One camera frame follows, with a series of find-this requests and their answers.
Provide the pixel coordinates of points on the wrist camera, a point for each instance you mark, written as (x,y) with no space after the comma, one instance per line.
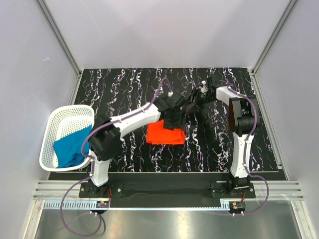
(175,100)
(210,84)

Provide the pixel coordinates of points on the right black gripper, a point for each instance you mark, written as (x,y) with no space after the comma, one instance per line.
(195,93)

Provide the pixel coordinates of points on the blue t-shirt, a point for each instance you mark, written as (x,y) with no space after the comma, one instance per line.
(68,148)

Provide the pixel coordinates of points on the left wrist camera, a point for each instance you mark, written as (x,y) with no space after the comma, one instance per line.
(175,100)

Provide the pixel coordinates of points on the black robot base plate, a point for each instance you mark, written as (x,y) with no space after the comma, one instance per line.
(182,187)

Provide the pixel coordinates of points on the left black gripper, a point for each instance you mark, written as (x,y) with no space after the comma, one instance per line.
(180,124)

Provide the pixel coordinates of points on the white plastic laundry basket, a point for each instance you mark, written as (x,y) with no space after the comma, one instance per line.
(62,122)

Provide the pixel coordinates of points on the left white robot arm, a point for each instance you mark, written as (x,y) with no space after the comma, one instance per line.
(105,138)

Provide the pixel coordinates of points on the slotted cable duct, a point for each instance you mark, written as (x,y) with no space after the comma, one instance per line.
(213,205)

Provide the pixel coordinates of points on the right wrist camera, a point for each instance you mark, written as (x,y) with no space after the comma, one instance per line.
(210,84)

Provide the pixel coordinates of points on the orange t-shirt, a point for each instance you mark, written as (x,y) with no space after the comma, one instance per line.
(157,134)

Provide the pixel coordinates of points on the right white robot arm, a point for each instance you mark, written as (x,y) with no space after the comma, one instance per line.
(243,119)

